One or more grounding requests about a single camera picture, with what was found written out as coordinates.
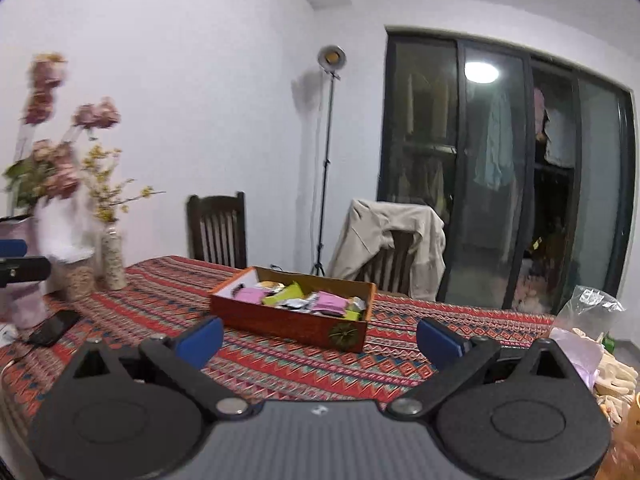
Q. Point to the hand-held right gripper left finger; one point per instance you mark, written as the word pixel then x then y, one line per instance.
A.
pixel 205 341

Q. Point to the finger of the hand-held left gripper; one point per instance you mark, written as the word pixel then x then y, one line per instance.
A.
pixel 30 270
pixel 12 249

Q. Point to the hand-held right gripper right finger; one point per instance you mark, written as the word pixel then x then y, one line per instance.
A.
pixel 439 342

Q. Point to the red wooden box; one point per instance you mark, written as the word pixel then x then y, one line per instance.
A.
pixel 280 320

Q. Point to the green snack packet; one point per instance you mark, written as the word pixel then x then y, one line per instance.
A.
pixel 287 292

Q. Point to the pile of snack packets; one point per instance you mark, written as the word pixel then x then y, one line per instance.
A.
pixel 330 302

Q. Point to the black phone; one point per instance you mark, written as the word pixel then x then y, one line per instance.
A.
pixel 52 327

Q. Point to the small floral vase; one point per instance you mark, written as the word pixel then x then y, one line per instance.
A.
pixel 114 260

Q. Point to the dark wooden chair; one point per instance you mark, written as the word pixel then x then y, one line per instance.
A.
pixel 215 235
pixel 390 260

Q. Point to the yellow flower sprigs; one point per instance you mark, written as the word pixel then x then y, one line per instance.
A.
pixel 105 210

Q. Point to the patterned tablecloth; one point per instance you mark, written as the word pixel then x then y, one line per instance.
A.
pixel 300 365

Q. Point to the beige jacket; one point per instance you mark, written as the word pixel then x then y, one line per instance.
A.
pixel 370 230

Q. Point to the purple tissue pack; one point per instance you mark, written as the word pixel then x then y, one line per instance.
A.
pixel 582 355

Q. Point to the clear plastic bag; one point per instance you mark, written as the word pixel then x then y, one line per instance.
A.
pixel 590 305

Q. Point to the pink dried flowers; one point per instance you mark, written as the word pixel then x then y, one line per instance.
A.
pixel 95 115

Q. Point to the cream knitted gloves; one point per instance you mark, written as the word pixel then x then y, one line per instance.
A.
pixel 617 375

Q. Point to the light blue hanging shirt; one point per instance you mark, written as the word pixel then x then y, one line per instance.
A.
pixel 492 145

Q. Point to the sliding glass door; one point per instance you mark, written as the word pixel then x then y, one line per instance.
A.
pixel 600 185

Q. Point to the floor lamp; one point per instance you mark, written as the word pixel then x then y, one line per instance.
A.
pixel 332 56

